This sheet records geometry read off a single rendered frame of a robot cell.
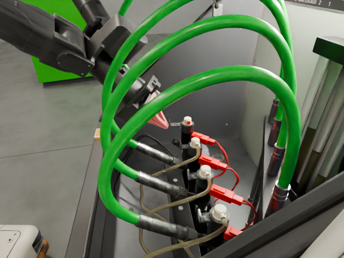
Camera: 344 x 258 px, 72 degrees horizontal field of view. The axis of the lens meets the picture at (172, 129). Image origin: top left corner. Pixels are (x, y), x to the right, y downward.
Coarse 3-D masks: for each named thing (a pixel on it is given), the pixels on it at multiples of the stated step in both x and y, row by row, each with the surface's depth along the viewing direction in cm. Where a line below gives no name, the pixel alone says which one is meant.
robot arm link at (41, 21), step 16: (0, 0) 32; (16, 0) 35; (0, 16) 33; (16, 16) 33; (32, 16) 35; (48, 16) 38; (0, 32) 34; (16, 32) 34; (32, 32) 35; (48, 32) 36; (64, 32) 39; (80, 32) 42; (32, 48) 36; (48, 48) 37; (64, 48) 38; (80, 48) 39; (48, 64) 40
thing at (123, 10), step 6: (126, 0) 49; (132, 0) 49; (276, 0) 42; (282, 0) 42; (126, 6) 49; (282, 6) 42; (120, 12) 50; (126, 66) 57; (282, 66) 48; (282, 72) 48; (282, 78) 49; (276, 102) 52
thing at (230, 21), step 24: (192, 24) 26; (216, 24) 26; (240, 24) 26; (264, 24) 27; (168, 48) 27; (288, 48) 29; (288, 72) 30; (120, 96) 29; (120, 168) 35; (168, 192) 39
